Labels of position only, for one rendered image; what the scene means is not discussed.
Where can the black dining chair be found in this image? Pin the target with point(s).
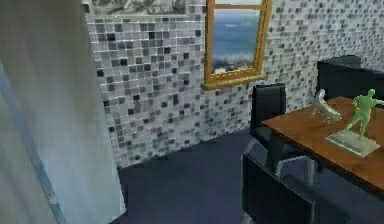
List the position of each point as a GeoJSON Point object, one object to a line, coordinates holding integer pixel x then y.
{"type": "Point", "coordinates": [268, 106]}
{"type": "Point", "coordinates": [276, 193]}
{"type": "Point", "coordinates": [346, 78]}

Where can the wooden framed window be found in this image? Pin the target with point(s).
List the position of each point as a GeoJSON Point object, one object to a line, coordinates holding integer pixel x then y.
{"type": "Point", "coordinates": [235, 40]}

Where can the brown wooden table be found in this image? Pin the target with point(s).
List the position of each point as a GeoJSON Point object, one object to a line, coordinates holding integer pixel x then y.
{"type": "Point", "coordinates": [320, 140]}

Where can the white fridge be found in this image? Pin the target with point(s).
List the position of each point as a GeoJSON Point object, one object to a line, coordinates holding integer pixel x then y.
{"type": "Point", "coordinates": [60, 116]}

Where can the clear glass pitcher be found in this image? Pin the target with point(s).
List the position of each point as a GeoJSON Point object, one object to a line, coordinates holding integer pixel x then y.
{"type": "Point", "coordinates": [325, 108]}

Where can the green figure statue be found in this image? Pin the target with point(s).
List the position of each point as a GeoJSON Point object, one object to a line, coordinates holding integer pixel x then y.
{"type": "Point", "coordinates": [360, 120]}

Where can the grey framed wall picture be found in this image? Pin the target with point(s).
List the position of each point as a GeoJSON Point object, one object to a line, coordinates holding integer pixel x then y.
{"type": "Point", "coordinates": [138, 6]}

